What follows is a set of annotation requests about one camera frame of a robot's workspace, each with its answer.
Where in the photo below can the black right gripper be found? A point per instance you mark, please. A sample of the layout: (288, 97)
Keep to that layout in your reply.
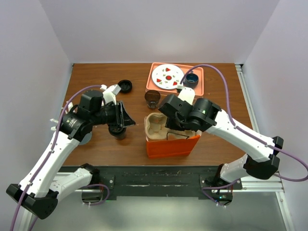
(171, 124)

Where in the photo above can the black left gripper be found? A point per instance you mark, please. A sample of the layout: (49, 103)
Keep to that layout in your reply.
(121, 117)

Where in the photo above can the orange paper bag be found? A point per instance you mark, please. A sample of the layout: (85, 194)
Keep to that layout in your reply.
(171, 148)

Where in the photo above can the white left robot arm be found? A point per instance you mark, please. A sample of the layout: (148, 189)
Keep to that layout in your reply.
(38, 192)

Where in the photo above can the dark blue ceramic mug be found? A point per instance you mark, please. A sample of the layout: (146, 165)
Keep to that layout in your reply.
(191, 80)

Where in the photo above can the light blue straw cup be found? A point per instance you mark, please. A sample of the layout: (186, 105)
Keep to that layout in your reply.
(86, 138)

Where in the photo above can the white watermelon pattern plate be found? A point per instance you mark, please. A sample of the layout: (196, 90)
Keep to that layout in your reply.
(167, 76)

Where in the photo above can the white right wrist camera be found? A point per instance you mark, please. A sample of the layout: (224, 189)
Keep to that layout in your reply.
(186, 94)

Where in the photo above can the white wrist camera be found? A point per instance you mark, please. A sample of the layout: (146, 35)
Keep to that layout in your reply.
(186, 94)
(110, 93)

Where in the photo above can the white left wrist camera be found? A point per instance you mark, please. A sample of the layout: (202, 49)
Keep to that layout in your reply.
(110, 93)

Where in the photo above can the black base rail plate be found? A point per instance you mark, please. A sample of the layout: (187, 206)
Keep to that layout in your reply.
(151, 181)

